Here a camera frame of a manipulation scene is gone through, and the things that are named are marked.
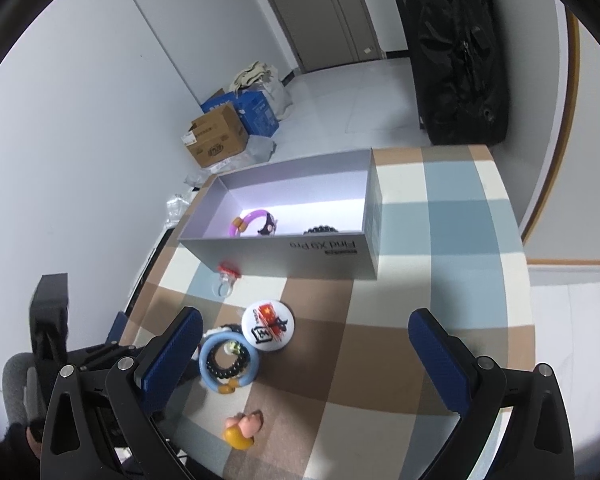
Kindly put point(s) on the blue cardboard box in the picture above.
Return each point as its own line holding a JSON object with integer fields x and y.
{"x": 255, "y": 110}

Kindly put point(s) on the clear plastic wrap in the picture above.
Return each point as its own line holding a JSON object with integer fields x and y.
{"x": 177, "y": 207}

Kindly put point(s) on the grey padded bar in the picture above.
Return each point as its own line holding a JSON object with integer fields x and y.
{"x": 15, "y": 385}

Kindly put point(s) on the grey door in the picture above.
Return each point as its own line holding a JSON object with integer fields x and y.
{"x": 320, "y": 10}

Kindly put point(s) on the grey cardboard box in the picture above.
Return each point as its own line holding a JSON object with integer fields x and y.
{"x": 305, "y": 255}

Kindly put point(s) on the brown cardboard box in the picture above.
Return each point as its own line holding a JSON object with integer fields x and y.
{"x": 215, "y": 135}

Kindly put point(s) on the white plastic bag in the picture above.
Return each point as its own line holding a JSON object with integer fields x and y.
{"x": 281, "y": 95}

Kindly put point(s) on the small green charm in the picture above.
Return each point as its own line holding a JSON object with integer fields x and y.
{"x": 235, "y": 347}

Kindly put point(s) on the clear plastic bags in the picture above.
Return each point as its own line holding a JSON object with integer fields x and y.
{"x": 260, "y": 150}

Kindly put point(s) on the black bag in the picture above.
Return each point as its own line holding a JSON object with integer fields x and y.
{"x": 455, "y": 60}

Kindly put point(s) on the pink and orange toy figure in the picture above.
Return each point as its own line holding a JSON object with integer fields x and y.
{"x": 240, "y": 437}

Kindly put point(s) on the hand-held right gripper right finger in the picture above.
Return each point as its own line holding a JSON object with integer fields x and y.
{"x": 437, "y": 360}

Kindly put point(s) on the dark purple charm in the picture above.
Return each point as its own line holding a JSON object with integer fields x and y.
{"x": 268, "y": 228}

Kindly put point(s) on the white cabinet with wooden trim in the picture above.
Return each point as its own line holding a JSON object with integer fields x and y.
{"x": 580, "y": 160}

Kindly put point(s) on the checked tablecloth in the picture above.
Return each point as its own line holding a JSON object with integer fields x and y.
{"x": 380, "y": 350}

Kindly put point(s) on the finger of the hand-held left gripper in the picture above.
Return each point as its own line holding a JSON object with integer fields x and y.
{"x": 116, "y": 327}

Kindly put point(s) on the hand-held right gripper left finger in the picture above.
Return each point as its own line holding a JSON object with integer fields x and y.
{"x": 170, "y": 362}

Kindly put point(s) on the beige cloth bag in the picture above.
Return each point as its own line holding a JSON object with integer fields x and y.
{"x": 250, "y": 77}

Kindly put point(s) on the person's left hand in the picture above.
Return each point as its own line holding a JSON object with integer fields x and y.
{"x": 34, "y": 437}

